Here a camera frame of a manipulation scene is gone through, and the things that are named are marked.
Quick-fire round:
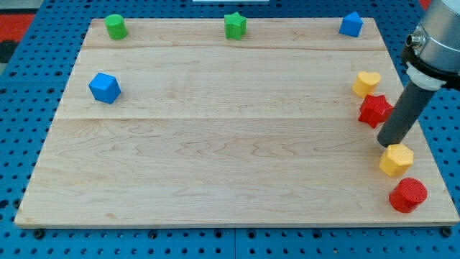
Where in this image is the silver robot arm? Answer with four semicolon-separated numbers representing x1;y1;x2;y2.
401;0;459;91

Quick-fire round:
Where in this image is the green star block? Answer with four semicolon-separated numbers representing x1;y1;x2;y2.
224;12;247;40

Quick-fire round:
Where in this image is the yellow heart block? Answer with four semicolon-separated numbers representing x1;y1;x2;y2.
351;71;381;98

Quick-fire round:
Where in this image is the red star block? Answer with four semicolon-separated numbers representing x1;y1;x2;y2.
358;95;394;128

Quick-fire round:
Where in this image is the light wooden board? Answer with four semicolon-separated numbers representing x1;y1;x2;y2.
14;18;459;229

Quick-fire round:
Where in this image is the blue cube block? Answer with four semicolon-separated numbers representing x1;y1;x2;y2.
88;73;121;104

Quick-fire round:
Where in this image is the green cylinder block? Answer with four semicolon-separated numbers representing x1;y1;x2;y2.
104;14;128;40

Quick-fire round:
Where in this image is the blue pentagon block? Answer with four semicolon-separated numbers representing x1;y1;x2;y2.
339;12;364;37

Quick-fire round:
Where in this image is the yellow hexagon block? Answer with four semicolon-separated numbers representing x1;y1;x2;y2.
379;143;414;177

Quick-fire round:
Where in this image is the red cylinder block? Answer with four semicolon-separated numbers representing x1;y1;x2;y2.
389;178;428;214

